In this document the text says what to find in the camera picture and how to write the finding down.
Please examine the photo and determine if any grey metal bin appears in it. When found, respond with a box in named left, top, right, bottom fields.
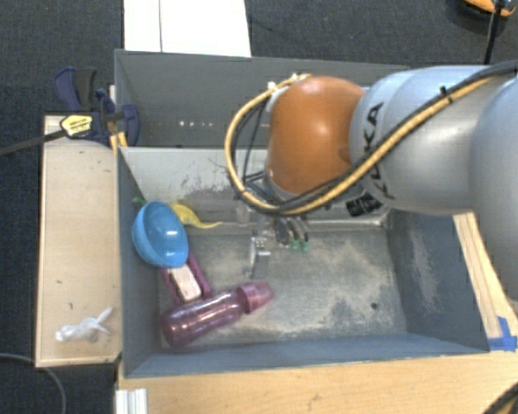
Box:
left=113, top=48, right=491, bottom=380

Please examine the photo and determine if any white crumpled plastic piece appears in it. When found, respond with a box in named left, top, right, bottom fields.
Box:
left=54, top=307, right=114, bottom=344

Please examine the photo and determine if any purple flat holder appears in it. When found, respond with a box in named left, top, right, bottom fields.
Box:
left=160, top=251, right=213, bottom=304

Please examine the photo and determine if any blue plastic bowl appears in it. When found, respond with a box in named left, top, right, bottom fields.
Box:
left=131, top=200, right=191, bottom=269

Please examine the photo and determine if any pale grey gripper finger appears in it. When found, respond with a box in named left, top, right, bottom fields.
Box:
left=243, top=250, right=272, bottom=280
left=250, top=229, right=268, bottom=254

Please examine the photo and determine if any purple clear plastic bottle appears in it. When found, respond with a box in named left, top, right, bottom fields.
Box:
left=159, top=281, right=275, bottom=349

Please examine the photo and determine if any yellow toy banana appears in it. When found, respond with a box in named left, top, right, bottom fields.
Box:
left=169, top=203, right=224, bottom=231

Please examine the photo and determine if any pale pink block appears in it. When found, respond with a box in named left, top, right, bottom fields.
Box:
left=171, top=266, right=203, bottom=302

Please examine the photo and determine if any black cylinder on white bracket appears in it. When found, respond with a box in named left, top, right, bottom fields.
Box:
left=346, top=194, right=384, bottom=218

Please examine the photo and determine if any pale wood flat board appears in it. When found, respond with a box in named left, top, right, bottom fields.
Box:
left=35, top=114, right=124, bottom=368

